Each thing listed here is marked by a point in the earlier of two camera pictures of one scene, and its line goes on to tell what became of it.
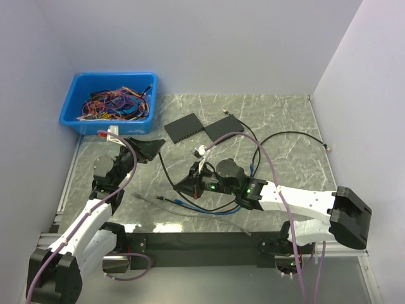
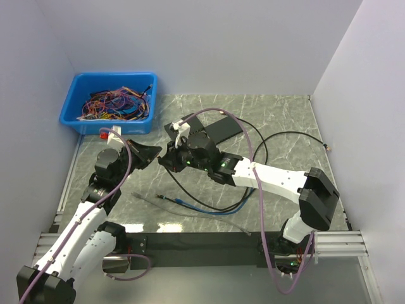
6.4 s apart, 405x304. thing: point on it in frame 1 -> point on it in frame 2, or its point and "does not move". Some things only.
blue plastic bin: (96, 101) does not move
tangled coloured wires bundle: (119, 104) does not move
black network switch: (183, 127) does not move
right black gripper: (192, 185) -> (171, 159)
